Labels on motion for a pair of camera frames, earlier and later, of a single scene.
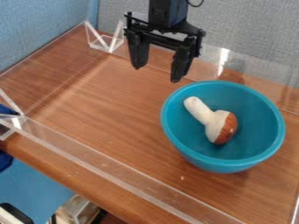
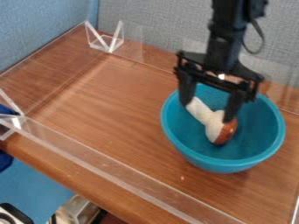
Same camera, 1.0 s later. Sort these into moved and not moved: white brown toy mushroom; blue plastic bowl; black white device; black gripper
Moved: black gripper
Not moved: black white device; white brown toy mushroom; blue plastic bowl
